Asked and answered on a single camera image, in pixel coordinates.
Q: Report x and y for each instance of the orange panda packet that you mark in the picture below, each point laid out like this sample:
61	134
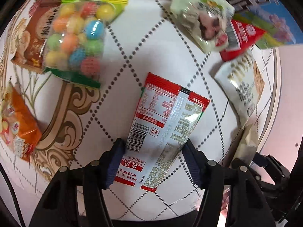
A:
19	129

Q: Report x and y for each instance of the colourful candy balls bag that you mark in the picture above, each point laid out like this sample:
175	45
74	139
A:
74	47

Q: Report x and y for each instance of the brown pastry packet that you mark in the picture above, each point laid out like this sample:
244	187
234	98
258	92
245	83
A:
29	44

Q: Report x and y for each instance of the small red packet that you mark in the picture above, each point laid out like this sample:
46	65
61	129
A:
240	36

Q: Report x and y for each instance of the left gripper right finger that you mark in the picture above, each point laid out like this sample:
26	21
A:
247	204

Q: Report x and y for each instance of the clear cake packet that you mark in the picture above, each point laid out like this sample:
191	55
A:
247	146

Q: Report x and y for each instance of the white quilted bed cover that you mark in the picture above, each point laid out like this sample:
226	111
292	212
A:
79	124

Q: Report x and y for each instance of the red white barcode packet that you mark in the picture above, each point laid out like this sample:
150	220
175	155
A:
165	117

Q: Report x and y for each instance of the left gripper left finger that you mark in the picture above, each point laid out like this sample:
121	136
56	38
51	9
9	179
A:
58	205

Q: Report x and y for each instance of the white green cartoon packet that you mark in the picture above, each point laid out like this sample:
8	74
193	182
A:
205	20

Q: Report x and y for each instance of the white oat cookie packet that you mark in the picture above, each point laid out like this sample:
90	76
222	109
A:
242	83

